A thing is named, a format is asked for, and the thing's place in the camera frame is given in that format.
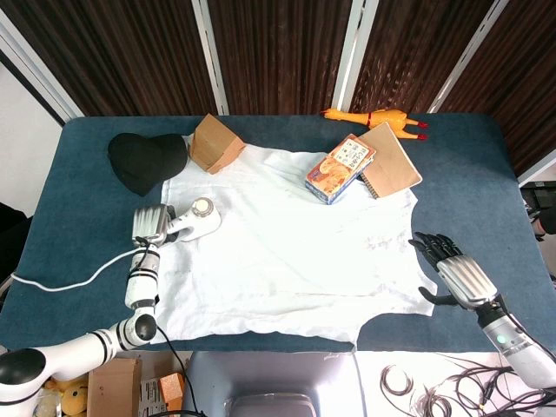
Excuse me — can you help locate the robot right five-finger hand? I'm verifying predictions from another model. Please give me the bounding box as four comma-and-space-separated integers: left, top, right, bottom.
407, 231, 501, 312

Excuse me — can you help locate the robot left five-finger hand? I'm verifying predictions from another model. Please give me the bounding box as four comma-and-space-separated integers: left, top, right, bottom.
131, 203, 179, 249

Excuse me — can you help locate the white handheld steam iron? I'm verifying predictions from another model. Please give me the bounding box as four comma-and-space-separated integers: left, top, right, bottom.
166, 197, 223, 243

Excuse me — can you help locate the white shirt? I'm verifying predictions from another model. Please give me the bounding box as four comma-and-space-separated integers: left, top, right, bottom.
149, 134, 440, 348

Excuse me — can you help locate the black baseball cap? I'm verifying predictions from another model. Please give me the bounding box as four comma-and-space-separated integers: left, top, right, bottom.
107, 133, 189, 198

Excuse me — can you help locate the blue table cover cloth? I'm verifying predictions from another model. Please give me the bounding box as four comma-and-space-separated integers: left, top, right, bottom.
0, 113, 556, 355

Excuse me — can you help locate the black equipment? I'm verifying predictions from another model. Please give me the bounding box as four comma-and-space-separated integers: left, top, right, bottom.
519, 181, 556, 241

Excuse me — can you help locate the brown cardboard box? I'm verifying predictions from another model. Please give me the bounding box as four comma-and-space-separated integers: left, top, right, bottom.
189, 113, 248, 176

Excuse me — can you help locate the brown spiral notebook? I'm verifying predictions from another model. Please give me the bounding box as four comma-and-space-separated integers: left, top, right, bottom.
355, 122, 424, 202

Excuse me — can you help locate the blue orange snack box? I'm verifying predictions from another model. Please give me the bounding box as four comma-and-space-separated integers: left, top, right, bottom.
304, 133, 378, 206

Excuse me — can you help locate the small orange box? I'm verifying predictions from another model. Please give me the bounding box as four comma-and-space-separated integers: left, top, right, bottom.
157, 371, 186, 413

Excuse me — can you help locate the open brown cardboard carton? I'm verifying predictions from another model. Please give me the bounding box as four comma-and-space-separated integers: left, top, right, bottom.
86, 356, 144, 417

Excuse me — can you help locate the yellow rubber chicken toy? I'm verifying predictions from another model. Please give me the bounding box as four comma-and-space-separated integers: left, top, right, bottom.
321, 107, 429, 142

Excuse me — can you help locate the yellow plush toy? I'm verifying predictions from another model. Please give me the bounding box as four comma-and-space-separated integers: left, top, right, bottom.
42, 375, 90, 417

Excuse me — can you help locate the grey robot torso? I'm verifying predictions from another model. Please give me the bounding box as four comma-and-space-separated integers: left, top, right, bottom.
184, 350, 362, 417

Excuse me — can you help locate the brown folding screen partition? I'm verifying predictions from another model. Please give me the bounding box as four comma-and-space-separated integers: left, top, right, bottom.
0, 0, 556, 175

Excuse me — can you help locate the thin white cable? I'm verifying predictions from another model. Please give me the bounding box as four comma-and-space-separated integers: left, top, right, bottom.
10, 246, 141, 294

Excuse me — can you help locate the black cable bundle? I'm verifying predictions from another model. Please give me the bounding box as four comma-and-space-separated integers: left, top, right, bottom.
380, 351, 549, 417

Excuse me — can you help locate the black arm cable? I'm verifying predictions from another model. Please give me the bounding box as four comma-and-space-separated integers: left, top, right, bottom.
154, 323, 206, 417

